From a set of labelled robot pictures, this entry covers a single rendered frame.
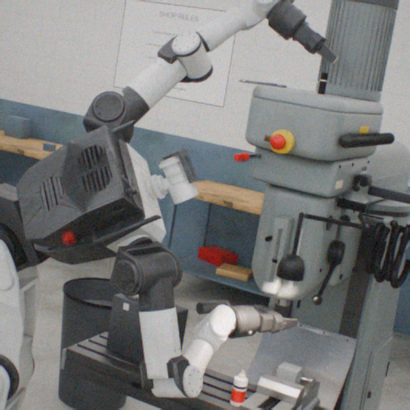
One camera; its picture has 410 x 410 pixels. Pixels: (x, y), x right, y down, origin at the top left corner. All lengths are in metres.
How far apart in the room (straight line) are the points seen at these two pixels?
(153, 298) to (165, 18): 5.60
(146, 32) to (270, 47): 1.25
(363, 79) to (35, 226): 1.04
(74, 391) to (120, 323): 1.77
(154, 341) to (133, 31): 5.79
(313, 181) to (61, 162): 0.66
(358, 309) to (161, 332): 0.92
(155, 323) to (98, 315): 2.20
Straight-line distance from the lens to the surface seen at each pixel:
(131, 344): 2.53
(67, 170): 1.88
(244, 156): 2.01
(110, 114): 2.00
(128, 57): 7.48
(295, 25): 2.16
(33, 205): 1.93
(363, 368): 2.69
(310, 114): 1.96
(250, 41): 6.89
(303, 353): 2.65
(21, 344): 2.13
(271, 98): 2.00
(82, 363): 2.56
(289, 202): 2.13
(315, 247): 2.14
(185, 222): 7.19
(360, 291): 2.59
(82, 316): 4.09
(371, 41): 2.34
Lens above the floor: 1.94
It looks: 11 degrees down
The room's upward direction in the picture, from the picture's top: 9 degrees clockwise
